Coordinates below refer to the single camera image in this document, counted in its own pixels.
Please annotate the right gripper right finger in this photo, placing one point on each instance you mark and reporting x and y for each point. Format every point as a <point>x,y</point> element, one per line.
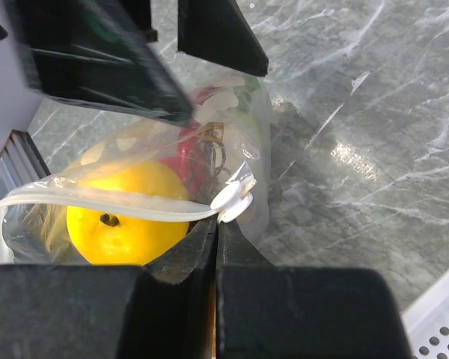
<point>268,311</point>

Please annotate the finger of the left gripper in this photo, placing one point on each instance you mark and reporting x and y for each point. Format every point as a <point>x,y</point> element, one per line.
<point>217,31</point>
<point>96,54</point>

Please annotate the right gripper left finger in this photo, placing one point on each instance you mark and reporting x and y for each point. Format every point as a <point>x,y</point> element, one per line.
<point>161,310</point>

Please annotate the clear dotted zip bag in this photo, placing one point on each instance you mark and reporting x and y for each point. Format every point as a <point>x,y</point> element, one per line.
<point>117,204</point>

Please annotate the red apple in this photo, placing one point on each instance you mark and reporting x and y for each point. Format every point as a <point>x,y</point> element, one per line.
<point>200,155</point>

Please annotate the white perforated basket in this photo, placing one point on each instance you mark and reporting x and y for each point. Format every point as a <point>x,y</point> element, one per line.
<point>426,321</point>

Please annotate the aluminium frame rail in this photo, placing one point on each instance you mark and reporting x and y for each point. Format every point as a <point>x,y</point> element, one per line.
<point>20,162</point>

